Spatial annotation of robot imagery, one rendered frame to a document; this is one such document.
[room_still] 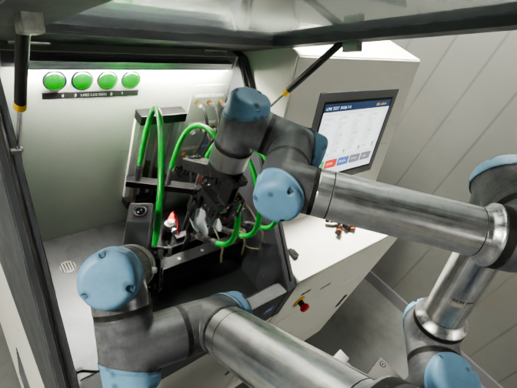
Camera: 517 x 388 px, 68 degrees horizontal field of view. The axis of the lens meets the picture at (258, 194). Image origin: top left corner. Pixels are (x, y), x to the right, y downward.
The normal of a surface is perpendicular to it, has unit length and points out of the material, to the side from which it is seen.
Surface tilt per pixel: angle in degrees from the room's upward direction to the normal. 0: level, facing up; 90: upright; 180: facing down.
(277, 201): 90
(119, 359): 46
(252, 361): 72
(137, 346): 36
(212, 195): 0
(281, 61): 90
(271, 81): 90
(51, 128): 90
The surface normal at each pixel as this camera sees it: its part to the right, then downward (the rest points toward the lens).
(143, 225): 0.07, -0.58
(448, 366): 0.29, -0.64
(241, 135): -0.21, 0.63
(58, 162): 0.58, 0.66
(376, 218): -0.18, 0.39
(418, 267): -0.66, 0.29
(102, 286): 0.11, -0.09
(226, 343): -0.78, -0.32
